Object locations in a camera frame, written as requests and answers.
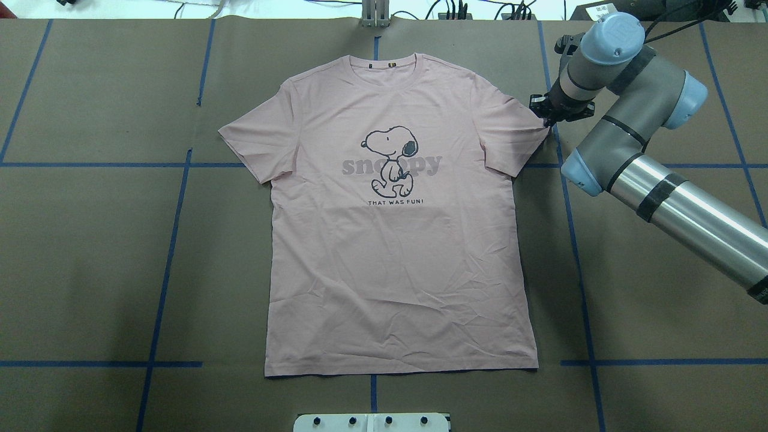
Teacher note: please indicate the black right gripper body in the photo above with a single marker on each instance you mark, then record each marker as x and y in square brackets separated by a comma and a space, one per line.
[560, 106]

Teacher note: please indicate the pink Snoopy t-shirt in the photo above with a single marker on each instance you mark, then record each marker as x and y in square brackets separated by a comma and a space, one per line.
[394, 234]

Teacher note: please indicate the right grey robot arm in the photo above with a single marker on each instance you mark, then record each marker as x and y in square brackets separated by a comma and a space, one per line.
[652, 93]

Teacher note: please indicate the black box with label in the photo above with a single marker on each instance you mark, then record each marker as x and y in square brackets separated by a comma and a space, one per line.
[644, 11]

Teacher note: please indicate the aluminium profile post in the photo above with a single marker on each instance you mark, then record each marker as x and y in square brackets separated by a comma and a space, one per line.
[375, 13]

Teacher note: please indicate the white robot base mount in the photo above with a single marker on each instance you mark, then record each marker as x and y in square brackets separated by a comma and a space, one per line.
[418, 421]

